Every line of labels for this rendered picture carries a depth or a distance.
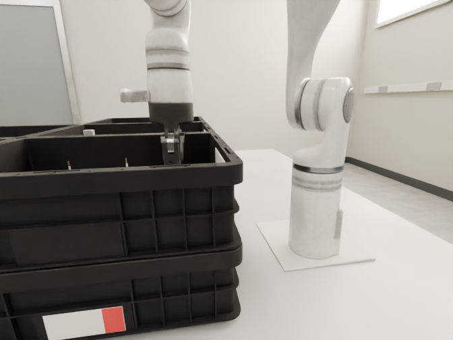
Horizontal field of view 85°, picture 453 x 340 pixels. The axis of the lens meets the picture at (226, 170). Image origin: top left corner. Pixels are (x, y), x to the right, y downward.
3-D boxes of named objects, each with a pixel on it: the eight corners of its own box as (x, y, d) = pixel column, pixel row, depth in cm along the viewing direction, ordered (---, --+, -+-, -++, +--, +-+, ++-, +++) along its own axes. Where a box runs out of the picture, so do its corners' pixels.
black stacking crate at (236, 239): (216, 182, 59) (215, 134, 56) (244, 256, 31) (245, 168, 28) (34, 193, 53) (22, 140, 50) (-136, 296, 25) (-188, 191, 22)
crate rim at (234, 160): (216, 142, 57) (216, 131, 56) (246, 184, 28) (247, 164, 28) (23, 149, 51) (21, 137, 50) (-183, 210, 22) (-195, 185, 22)
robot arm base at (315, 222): (325, 234, 56) (331, 161, 51) (342, 259, 47) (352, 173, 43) (284, 234, 56) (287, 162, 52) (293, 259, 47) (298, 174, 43)
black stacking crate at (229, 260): (218, 223, 62) (216, 178, 59) (244, 326, 34) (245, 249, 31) (44, 237, 57) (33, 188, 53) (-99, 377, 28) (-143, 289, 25)
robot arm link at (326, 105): (361, 77, 43) (350, 171, 48) (309, 81, 49) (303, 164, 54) (345, 73, 36) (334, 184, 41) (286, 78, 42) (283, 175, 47)
